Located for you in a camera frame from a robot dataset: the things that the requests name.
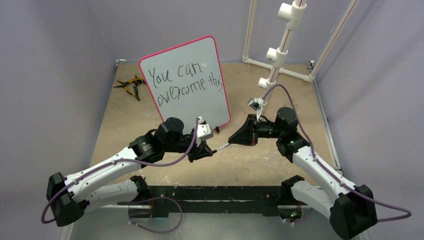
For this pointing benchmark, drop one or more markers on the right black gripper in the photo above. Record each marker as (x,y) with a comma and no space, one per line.
(248,134)

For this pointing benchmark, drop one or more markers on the pink framed whiteboard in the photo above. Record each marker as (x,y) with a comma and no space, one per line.
(186,82)

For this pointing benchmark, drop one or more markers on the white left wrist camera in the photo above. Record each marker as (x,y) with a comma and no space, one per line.
(203,132)

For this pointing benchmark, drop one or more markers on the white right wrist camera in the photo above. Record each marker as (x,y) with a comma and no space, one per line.
(257,104)

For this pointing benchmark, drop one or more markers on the white PVC pipe frame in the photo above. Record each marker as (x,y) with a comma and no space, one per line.
(292,14)

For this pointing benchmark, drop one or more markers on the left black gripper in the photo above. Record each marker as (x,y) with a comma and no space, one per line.
(198,152)

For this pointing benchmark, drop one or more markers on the black whiteboard marker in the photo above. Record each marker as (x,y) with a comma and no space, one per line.
(221,148)

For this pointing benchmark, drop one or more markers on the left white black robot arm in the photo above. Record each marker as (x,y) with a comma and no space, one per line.
(70,196)

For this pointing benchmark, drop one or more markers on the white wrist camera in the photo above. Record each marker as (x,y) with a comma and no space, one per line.
(257,104)
(203,132)

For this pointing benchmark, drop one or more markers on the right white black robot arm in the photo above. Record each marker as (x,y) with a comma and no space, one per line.
(340,200)

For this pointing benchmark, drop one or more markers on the yellow black pliers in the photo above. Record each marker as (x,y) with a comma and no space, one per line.
(131,86)

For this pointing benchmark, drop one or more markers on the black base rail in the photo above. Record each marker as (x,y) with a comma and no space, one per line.
(269,201)

